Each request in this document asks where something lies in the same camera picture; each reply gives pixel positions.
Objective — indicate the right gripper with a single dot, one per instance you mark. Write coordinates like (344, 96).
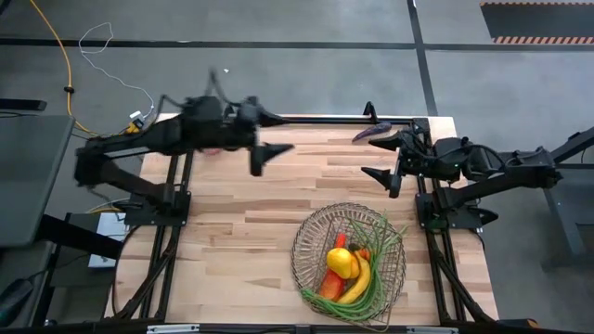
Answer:
(417, 158)

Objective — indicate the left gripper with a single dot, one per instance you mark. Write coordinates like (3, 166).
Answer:
(239, 125)

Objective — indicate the red wrinkled pepper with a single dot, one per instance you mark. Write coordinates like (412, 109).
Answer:
(341, 240)

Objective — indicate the yellow lemon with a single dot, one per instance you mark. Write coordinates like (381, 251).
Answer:
(356, 269)

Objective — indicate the green long beans bunch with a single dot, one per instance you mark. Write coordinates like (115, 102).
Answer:
(345, 313)

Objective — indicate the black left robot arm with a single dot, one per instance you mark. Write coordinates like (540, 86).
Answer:
(139, 134)

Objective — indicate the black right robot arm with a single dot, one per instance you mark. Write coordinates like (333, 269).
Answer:
(510, 176)

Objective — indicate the purple eggplant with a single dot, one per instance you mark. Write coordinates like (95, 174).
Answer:
(371, 132)

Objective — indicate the yellow banana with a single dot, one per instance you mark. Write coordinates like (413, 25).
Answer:
(359, 285)

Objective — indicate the white plug adapter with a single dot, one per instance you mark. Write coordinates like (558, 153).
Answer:
(136, 115)

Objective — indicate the yellow plug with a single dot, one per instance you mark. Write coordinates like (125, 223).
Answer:
(133, 127)

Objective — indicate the black metal stand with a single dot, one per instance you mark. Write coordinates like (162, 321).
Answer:
(557, 204)

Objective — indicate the white box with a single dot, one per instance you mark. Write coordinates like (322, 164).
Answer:
(109, 232)

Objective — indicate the black hazard striped mat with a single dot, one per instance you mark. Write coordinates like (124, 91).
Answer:
(533, 21)

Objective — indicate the black beam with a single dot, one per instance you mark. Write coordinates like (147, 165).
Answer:
(79, 236)

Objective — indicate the grey cabinet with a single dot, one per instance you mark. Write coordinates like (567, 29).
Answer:
(28, 176)

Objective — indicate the black flat bar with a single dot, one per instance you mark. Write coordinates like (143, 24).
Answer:
(23, 104)

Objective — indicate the black rounded floor object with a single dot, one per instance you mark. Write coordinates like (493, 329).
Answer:
(14, 297)

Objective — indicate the black aluminium table frame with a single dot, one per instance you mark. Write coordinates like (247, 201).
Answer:
(325, 120)

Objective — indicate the silver table bracket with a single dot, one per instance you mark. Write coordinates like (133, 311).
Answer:
(172, 329)
(431, 330)

